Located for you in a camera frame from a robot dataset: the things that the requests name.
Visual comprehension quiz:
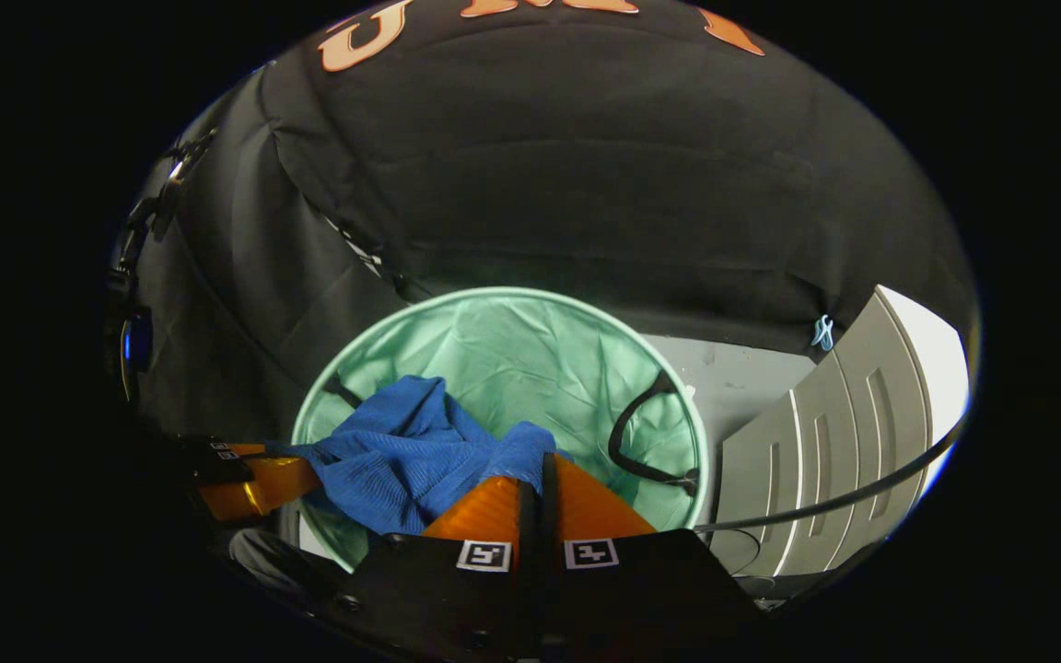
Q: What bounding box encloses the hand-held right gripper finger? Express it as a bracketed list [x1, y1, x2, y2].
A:
[537, 451, 764, 663]
[339, 474, 537, 663]

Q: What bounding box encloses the blue corduroy jacket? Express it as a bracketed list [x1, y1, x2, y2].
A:
[263, 375, 574, 537]

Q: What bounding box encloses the green laundry hamper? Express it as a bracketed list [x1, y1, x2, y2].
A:
[291, 285, 712, 572]

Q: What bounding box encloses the black clothes rack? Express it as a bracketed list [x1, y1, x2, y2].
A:
[694, 413, 970, 535]

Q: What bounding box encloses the black device with blue light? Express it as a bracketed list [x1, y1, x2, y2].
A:
[105, 127, 220, 406]

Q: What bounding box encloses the black backdrop cloth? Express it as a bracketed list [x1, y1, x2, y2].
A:
[111, 0, 981, 443]

